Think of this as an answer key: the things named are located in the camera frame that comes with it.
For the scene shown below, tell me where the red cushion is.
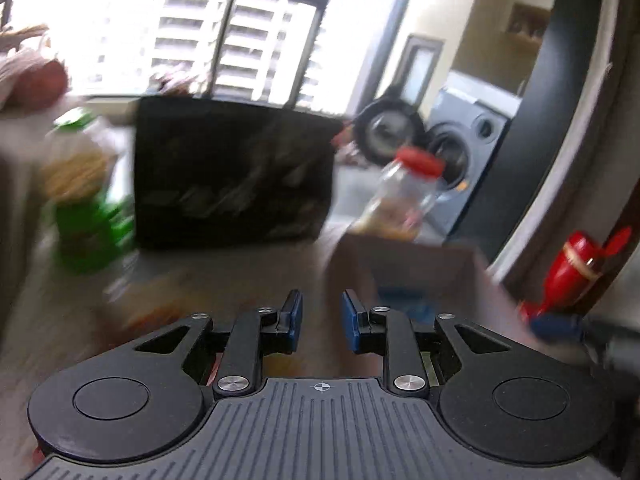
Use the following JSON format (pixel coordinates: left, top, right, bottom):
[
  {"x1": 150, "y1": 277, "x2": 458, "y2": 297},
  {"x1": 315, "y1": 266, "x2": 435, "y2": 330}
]
[{"x1": 10, "y1": 57, "x2": 71, "y2": 111}]

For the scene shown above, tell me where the black gift box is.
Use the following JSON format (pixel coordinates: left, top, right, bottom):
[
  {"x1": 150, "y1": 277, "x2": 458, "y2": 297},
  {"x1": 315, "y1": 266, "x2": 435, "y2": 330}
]
[{"x1": 134, "y1": 96, "x2": 335, "y2": 250}]

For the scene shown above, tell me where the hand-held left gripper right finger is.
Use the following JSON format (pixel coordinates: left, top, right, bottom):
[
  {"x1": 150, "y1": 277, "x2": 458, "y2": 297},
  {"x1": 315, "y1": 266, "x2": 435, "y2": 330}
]
[{"x1": 341, "y1": 289, "x2": 506, "y2": 396}]

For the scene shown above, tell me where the grey washing machine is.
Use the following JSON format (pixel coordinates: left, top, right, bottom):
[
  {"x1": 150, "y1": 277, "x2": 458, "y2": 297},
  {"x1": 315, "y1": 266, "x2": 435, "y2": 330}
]
[{"x1": 425, "y1": 71, "x2": 523, "y2": 237}]

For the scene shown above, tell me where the wooden wall shelf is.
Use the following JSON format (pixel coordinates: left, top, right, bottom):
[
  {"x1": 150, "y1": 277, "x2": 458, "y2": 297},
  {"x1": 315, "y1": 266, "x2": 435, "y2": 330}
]
[{"x1": 506, "y1": 2, "x2": 551, "y2": 43}]

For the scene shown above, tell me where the green snack jar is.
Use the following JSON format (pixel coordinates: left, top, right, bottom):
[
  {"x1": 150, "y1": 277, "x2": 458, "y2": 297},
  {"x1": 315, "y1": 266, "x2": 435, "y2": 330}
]
[{"x1": 40, "y1": 109, "x2": 137, "y2": 277}]

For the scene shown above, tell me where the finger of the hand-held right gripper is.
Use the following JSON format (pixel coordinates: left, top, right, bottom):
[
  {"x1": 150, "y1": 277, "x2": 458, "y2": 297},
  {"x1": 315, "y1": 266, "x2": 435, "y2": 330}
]
[{"x1": 531, "y1": 314, "x2": 585, "y2": 345}]

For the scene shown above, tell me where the red thermos bottle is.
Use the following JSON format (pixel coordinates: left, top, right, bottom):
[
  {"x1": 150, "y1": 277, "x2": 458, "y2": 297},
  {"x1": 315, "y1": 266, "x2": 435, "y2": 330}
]
[{"x1": 517, "y1": 226, "x2": 634, "y2": 324}]

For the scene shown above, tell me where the framed picture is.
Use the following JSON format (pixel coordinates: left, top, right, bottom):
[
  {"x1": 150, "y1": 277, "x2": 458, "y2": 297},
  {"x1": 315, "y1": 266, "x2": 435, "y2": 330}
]
[{"x1": 395, "y1": 34, "x2": 445, "y2": 111}]

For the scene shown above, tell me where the cardboard box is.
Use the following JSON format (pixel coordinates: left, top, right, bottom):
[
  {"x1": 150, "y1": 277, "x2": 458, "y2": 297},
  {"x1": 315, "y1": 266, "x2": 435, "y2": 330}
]
[{"x1": 325, "y1": 232, "x2": 521, "y2": 342}]

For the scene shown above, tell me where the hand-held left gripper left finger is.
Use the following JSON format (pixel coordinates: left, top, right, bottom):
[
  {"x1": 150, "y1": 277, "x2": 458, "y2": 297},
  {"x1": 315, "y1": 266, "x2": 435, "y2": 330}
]
[{"x1": 134, "y1": 289, "x2": 304, "y2": 396}]

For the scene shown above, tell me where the clear jar with red lid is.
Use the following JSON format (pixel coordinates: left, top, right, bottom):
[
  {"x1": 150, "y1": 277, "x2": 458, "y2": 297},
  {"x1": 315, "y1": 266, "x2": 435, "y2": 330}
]
[{"x1": 350, "y1": 149, "x2": 446, "y2": 242}]

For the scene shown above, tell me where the red snack packet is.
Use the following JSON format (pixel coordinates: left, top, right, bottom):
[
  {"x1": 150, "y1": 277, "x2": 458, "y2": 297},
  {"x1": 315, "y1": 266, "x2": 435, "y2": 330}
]
[{"x1": 107, "y1": 270, "x2": 196, "y2": 331}]

